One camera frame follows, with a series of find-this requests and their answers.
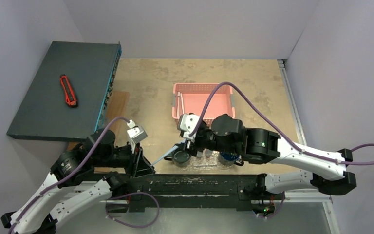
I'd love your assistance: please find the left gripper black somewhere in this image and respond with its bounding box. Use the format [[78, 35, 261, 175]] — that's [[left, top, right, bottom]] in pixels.
[[95, 139, 156, 177]]

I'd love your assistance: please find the clear textured oval tray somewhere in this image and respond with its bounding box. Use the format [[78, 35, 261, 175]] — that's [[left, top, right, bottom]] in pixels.
[[184, 150, 234, 171]]

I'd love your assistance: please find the dark blue cup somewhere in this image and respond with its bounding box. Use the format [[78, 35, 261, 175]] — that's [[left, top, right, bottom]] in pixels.
[[218, 152, 244, 166]]

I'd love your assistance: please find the grey toothbrush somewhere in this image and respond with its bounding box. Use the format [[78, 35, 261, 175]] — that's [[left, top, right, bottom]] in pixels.
[[151, 144, 179, 167]]

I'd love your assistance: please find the dark green mug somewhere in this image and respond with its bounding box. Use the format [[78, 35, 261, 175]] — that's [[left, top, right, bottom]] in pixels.
[[164, 150, 192, 168]]

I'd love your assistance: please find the pink plastic basket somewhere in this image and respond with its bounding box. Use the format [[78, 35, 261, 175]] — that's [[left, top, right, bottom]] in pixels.
[[172, 83, 236, 126]]

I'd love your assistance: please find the white toothbrush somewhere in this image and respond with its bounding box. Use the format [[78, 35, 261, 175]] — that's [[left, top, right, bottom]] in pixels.
[[177, 92, 185, 117]]

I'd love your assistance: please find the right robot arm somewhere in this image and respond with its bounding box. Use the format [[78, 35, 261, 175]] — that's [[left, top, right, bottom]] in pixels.
[[177, 114, 357, 198]]

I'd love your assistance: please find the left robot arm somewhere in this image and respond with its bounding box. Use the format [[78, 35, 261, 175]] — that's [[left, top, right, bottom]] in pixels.
[[1, 126, 155, 234]]

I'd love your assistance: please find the red utility knife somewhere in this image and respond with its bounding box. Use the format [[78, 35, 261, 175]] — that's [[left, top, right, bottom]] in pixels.
[[60, 74, 78, 108]]

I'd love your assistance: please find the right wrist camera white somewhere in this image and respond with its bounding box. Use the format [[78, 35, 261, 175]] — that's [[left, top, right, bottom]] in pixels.
[[177, 114, 203, 143]]

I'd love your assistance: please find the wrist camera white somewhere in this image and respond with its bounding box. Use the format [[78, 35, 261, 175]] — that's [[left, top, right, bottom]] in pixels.
[[127, 120, 148, 153], [177, 114, 203, 143]]

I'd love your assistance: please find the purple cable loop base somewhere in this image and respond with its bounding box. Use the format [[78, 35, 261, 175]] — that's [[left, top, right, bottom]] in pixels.
[[104, 191, 160, 229]]

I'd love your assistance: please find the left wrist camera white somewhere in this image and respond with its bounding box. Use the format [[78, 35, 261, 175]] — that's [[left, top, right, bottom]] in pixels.
[[127, 120, 148, 153]]

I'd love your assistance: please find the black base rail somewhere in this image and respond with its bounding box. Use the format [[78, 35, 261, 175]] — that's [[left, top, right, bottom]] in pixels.
[[67, 173, 314, 214]]

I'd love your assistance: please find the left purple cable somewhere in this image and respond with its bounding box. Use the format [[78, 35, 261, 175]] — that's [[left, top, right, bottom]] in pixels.
[[8, 117, 133, 234]]

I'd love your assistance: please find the purple cable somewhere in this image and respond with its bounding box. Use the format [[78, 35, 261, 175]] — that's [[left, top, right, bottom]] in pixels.
[[8, 117, 133, 234], [188, 82, 374, 220]]

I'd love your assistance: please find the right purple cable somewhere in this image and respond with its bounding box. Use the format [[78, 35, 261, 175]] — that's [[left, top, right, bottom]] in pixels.
[[188, 82, 374, 220]]

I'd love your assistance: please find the dark grey network switch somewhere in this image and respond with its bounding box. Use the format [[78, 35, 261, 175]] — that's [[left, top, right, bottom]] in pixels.
[[7, 41, 122, 142]]

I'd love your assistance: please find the aluminium frame rail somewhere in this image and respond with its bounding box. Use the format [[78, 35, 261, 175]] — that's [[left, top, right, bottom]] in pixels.
[[277, 59, 340, 234]]

